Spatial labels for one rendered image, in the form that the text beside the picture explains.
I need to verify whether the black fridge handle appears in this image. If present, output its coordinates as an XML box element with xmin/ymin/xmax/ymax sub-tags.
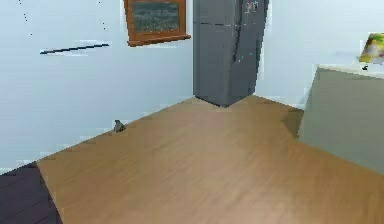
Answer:
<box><xmin>232</xmin><ymin>23</ymin><xmax>242</xmax><ymax>63</ymax></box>

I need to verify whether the colourful fridge magnet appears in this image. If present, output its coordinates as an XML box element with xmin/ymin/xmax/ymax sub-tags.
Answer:
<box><xmin>245</xmin><ymin>0</ymin><xmax>260</xmax><ymax>14</ymax></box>

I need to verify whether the dark grey fridge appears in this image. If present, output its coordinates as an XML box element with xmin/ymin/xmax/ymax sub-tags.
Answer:
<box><xmin>192</xmin><ymin>0</ymin><xmax>270</xmax><ymax>108</ymax></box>

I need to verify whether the black wall bar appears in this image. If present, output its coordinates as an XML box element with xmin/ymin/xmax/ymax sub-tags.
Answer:
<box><xmin>39</xmin><ymin>43</ymin><xmax>110</xmax><ymax>55</ymax></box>

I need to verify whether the yellow green box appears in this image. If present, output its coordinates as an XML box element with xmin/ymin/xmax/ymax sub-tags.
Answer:
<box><xmin>358</xmin><ymin>32</ymin><xmax>384</xmax><ymax>65</ymax></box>

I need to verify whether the pale green counter cabinet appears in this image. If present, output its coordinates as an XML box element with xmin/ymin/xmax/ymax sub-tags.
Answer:
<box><xmin>297</xmin><ymin>64</ymin><xmax>384</xmax><ymax>176</ymax></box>

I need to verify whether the small grey floor object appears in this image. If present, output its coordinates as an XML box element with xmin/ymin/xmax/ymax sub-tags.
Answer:
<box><xmin>112</xmin><ymin>119</ymin><xmax>127</xmax><ymax>134</ymax></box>

